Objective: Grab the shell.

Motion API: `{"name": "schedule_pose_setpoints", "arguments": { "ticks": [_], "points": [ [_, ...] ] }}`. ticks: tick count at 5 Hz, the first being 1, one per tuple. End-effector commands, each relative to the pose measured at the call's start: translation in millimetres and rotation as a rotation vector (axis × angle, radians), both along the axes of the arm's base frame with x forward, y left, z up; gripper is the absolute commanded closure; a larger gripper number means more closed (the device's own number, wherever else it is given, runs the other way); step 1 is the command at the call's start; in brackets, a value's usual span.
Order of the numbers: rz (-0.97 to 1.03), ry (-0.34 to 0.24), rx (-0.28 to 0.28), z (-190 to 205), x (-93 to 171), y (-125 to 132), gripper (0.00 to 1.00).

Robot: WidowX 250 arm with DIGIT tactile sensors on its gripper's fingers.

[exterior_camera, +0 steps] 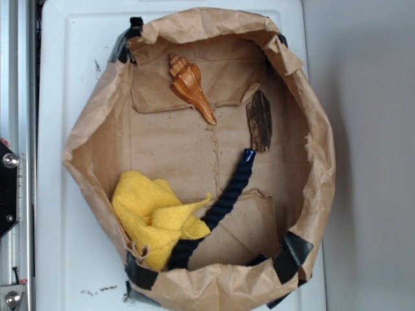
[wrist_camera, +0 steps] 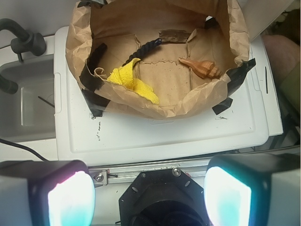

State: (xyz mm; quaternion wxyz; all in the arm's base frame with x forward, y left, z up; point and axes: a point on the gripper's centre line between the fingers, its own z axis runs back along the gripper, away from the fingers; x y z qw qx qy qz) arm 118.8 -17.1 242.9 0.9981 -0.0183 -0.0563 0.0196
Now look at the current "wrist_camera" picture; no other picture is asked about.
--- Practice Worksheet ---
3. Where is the yellow microfiber cloth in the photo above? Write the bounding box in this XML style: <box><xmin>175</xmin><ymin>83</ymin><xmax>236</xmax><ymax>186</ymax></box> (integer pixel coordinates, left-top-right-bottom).
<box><xmin>107</xmin><ymin>57</ymin><xmax>159</xmax><ymax>105</ymax></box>

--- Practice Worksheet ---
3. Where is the orange spiral seashell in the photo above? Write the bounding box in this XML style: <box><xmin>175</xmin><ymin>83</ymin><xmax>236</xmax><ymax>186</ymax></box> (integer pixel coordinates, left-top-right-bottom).
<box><xmin>178</xmin><ymin>58</ymin><xmax>222</xmax><ymax>79</ymax></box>

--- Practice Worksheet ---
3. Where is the brown paper bag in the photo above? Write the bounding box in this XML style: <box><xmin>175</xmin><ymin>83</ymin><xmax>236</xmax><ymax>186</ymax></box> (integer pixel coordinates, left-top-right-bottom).
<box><xmin>66</xmin><ymin>0</ymin><xmax>256</xmax><ymax>120</ymax></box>

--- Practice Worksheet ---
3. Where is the dark blue rope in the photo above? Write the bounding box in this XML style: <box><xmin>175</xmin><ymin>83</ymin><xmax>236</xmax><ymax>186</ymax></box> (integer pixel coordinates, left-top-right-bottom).
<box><xmin>87</xmin><ymin>38</ymin><xmax>163</xmax><ymax>76</ymax></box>

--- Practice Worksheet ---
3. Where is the black octagonal mount plate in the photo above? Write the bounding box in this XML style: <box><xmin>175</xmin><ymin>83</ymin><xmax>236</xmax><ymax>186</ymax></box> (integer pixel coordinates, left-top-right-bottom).
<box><xmin>119</xmin><ymin>169</ymin><xmax>210</xmax><ymax>226</ymax></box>

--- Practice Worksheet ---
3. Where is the black cable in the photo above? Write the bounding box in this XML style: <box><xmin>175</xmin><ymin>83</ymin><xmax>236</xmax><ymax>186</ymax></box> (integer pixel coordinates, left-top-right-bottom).
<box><xmin>0</xmin><ymin>138</ymin><xmax>50</xmax><ymax>162</ymax></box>

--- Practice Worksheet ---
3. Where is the white plastic bin lid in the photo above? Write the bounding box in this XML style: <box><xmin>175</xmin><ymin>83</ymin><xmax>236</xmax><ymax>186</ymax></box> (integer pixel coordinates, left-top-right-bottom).
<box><xmin>54</xmin><ymin>27</ymin><xmax>269</xmax><ymax>166</ymax></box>

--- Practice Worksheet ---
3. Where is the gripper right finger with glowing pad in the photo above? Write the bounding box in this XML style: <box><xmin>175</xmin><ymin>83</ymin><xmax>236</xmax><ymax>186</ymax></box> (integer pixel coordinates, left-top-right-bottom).
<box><xmin>204</xmin><ymin>153</ymin><xmax>301</xmax><ymax>226</ymax></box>

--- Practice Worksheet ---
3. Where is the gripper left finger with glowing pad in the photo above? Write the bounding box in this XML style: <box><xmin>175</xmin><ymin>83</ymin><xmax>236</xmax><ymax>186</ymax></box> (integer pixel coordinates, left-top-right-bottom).
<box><xmin>0</xmin><ymin>160</ymin><xmax>95</xmax><ymax>226</ymax></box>

